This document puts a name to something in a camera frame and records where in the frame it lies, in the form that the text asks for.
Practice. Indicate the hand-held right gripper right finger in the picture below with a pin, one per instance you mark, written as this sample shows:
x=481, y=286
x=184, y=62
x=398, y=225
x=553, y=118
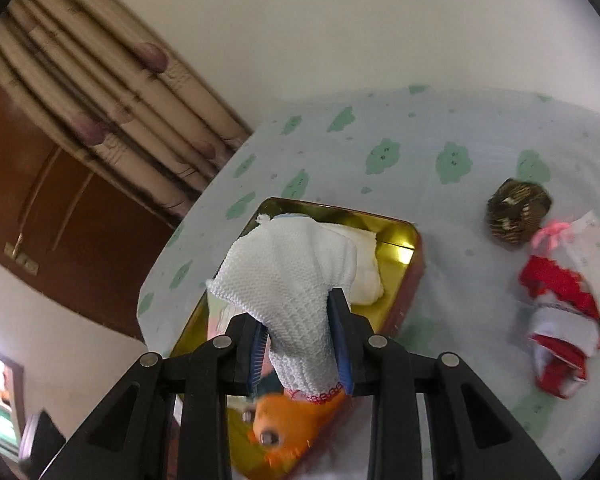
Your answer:
x=340, y=340

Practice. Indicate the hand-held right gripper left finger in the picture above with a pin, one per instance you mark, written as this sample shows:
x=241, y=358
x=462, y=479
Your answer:
x=257, y=355

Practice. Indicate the orange plush toy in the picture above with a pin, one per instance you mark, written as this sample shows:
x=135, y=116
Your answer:
x=290, y=415

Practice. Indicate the white knitted sock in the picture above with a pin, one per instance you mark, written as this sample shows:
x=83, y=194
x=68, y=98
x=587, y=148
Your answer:
x=290, y=285

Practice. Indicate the red gold tin box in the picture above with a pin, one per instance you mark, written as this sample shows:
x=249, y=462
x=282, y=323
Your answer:
x=395, y=240

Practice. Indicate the red white doll dress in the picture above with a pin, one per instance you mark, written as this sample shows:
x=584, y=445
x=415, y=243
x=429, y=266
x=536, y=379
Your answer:
x=555, y=280

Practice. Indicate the white printed packet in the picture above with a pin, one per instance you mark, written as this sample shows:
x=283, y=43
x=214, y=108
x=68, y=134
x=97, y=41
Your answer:
x=590, y=255

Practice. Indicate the pink packet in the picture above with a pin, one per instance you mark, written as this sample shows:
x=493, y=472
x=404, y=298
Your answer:
x=220, y=317

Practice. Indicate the white tissue cloth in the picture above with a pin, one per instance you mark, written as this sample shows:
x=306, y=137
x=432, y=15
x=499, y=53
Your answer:
x=365, y=270

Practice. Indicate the brown wooden door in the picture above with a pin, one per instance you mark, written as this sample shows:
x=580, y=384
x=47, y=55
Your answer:
x=55, y=210

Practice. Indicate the brass door latch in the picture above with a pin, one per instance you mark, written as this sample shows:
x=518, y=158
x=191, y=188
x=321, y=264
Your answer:
x=20, y=256

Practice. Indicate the beige patterned curtain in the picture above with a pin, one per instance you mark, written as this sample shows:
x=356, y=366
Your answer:
x=105, y=85

